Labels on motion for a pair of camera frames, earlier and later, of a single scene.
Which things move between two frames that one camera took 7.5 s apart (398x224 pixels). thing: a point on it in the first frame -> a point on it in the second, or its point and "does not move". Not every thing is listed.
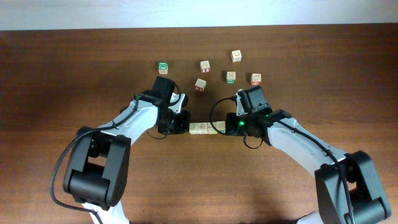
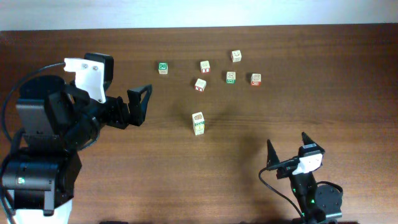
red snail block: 255,79 does not move
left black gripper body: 174,122 -> 114,107
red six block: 205,66 does not move
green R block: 163,68 does not move
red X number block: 200,84 does not move
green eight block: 221,126 -> 199,124
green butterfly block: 231,77 does not move
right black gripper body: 237,124 -> 286,170
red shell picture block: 203,128 -> 198,117
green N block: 193,128 -> 199,131
